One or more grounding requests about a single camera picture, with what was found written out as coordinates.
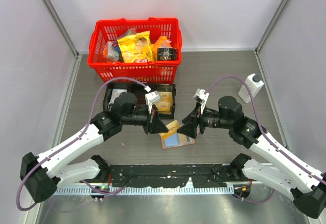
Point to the red plastic shopping basket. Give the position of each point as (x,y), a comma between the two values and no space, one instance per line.
(110,30)

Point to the right aluminium corner post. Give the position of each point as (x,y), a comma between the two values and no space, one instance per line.
(270,27)

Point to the grey small box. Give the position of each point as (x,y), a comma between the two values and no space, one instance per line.
(110,54)

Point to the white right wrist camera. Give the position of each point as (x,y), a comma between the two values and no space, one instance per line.
(201,97)

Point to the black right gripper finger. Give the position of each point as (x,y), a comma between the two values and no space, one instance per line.
(189,129)
(191,115)

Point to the black round can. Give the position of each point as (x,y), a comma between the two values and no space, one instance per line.
(167,54)

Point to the black three-compartment card tray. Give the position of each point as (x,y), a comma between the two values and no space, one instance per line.
(139,92)

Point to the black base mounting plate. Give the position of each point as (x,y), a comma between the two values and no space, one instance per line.
(171,175)

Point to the yellow chips bag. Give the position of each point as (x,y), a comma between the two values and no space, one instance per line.
(136,48)

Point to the orange snack bag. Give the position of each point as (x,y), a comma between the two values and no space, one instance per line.
(161,42)

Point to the gold credit card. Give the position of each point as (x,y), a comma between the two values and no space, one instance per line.
(184,140)
(173,126)

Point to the aluminium corner post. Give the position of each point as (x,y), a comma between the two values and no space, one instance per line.
(270,27)
(55,17)

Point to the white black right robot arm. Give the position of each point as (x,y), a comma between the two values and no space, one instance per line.
(289,175)

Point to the pink leather card holder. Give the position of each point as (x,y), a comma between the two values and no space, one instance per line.
(169,140)

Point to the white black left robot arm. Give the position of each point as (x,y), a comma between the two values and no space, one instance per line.
(43,174)

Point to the left aluminium corner post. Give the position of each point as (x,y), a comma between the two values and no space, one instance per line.
(55,17)

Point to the white bottle with black cap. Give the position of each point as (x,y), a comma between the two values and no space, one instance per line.
(254,83)

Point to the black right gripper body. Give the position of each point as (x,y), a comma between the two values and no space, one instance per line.
(209,118)

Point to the gold cards in tray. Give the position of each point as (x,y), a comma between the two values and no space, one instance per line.
(165,104)

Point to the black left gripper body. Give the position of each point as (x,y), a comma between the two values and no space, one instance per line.
(136,117)

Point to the white cards in tray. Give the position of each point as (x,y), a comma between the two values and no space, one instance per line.
(115,99)

